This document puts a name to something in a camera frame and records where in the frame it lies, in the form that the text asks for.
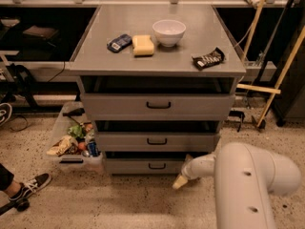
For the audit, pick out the white bowl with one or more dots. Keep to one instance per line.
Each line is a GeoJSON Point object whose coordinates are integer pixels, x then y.
{"type": "Point", "coordinates": [168, 32]}

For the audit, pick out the grey drawer cabinet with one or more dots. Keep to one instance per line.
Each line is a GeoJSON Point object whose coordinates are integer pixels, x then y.
{"type": "Point", "coordinates": [170, 70]}

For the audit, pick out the orange fruit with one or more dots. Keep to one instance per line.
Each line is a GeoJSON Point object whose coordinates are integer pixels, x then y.
{"type": "Point", "coordinates": [82, 146]}

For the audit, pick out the black white sneaker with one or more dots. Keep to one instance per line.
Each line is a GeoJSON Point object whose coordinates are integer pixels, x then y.
{"type": "Point", "coordinates": [18, 190]}

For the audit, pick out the blue snack packet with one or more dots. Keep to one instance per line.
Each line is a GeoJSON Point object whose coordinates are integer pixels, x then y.
{"type": "Point", "coordinates": [119, 43]}

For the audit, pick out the black caster wheel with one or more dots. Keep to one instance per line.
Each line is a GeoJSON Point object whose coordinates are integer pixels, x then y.
{"type": "Point", "coordinates": [22, 204]}

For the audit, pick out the grey drawer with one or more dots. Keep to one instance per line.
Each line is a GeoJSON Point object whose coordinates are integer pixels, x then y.
{"type": "Point", "coordinates": [157, 106]}
{"type": "Point", "coordinates": [157, 142]}
{"type": "Point", "coordinates": [142, 166]}

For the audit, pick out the crumpled tan snack bag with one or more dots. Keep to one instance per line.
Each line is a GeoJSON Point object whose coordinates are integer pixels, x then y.
{"type": "Point", "coordinates": [63, 145]}

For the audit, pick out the yellow sponge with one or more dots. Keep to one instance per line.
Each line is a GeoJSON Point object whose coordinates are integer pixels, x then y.
{"type": "Point", "coordinates": [142, 45]}

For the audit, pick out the clear plastic storage bin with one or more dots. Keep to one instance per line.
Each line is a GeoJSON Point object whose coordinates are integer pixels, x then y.
{"type": "Point", "coordinates": [72, 114]}

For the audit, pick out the grey top drawer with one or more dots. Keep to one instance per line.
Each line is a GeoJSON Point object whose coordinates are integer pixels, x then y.
{"type": "Point", "coordinates": [157, 106]}

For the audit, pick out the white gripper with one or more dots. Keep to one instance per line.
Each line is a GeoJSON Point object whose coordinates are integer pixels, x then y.
{"type": "Point", "coordinates": [193, 170]}

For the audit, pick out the grey bottom drawer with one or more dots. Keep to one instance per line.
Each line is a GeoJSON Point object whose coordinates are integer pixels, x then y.
{"type": "Point", "coordinates": [142, 166]}

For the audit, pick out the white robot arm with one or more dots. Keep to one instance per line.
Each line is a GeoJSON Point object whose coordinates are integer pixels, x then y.
{"type": "Point", "coordinates": [243, 176]}

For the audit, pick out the green snack bag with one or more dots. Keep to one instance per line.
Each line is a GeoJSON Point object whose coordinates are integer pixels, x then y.
{"type": "Point", "coordinates": [76, 131]}

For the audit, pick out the black candy bar wrapper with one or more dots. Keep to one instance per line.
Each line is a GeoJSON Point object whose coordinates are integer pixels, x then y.
{"type": "Point", "coordinates": [211, 59]}

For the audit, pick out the grey middle drawer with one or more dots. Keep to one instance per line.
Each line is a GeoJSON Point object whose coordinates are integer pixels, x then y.
{"type": "Point", "coordinates": [157, 142]}

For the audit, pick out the dark box on shelf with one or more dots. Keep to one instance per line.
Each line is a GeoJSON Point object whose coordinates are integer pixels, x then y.
{"type": "Point", "coordinates": [42, 33]}

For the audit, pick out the blue soda can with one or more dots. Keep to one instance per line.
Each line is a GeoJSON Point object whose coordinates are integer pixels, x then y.
{"type": "Point", "coordinates": [92, 149]}

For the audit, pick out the black sneaker upper left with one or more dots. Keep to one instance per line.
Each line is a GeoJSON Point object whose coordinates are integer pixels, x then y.
{"type": "Point", "coordinates": [5, 112]}

